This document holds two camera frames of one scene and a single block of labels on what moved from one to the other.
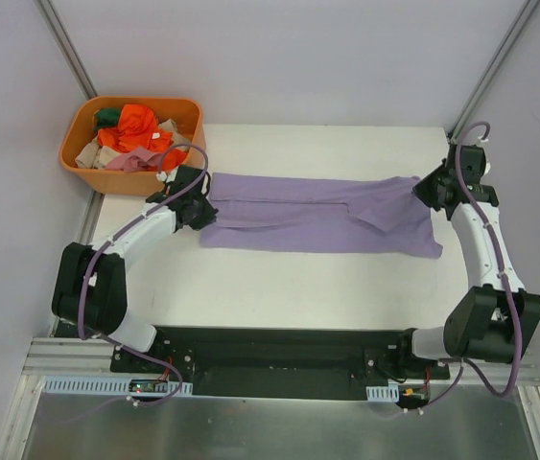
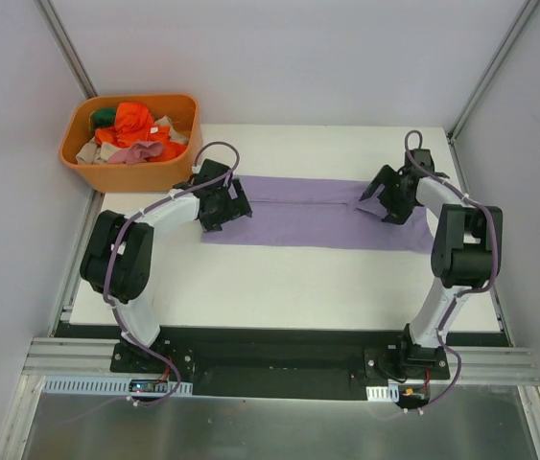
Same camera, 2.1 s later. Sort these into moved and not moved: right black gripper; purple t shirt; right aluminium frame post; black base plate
Moved: right black gripper
Not moved: purple t shirt; right aluminium frame post; black base plate
